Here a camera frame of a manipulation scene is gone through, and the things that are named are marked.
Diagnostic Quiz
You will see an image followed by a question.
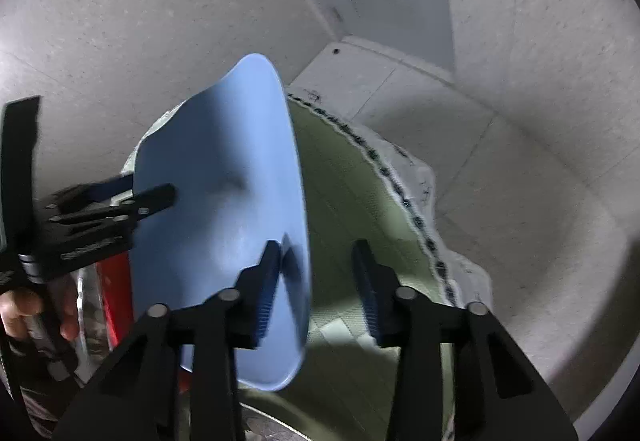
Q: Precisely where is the light blue plastic plate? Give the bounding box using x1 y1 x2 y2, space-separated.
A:
129 54 311 391

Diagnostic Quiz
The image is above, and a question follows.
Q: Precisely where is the person's left hand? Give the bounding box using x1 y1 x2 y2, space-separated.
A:
1 276 79 341

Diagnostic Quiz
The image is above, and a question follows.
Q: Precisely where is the red square plastic basin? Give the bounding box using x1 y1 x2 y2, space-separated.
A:
98 253 134 348

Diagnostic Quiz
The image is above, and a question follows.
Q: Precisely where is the large steel bowl back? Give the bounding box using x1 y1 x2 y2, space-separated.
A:
241 399 324 440

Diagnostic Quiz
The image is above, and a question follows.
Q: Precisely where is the green tablecloth white lace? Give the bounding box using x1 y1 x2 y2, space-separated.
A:
119 90 494 441

